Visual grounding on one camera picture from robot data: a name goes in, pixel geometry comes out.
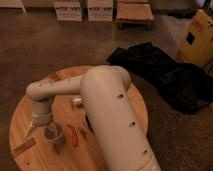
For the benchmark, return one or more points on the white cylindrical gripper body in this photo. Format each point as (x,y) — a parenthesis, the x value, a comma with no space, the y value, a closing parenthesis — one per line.
(41,120)

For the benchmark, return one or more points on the right white cardboard box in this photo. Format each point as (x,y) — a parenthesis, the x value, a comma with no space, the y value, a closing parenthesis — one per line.
(100,10)

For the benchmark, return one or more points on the red chili pepper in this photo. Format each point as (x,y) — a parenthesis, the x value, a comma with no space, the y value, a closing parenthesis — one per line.
(74,135)

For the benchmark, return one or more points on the wooden dolly cart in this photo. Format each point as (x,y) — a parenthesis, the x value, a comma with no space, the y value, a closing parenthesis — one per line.
(134,13)

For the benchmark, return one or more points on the grey ceramic cup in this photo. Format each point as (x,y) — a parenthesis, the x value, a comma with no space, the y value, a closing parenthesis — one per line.
(54,139)

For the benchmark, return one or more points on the black cloth on floor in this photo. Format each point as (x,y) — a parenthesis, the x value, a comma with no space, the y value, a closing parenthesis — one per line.
(184,86)

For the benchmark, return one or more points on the round wooden table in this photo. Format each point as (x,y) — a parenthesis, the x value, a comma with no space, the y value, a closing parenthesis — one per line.
(45,156)

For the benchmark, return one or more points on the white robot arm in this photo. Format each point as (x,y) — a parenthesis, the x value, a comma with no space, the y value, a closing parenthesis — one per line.
(104,93)

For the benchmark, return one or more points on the wooden ruler strip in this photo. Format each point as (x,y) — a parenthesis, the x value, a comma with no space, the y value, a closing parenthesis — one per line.
(21,148)

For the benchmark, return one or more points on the yellow cardboard box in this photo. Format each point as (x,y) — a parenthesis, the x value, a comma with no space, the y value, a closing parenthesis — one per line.
(197,45)

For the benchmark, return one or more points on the left white cardboard box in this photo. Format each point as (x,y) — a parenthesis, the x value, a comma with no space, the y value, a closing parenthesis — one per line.
(68,10)

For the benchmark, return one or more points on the white cardboard box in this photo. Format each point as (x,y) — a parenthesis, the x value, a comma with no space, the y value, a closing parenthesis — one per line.
(100,10)
(68,10)

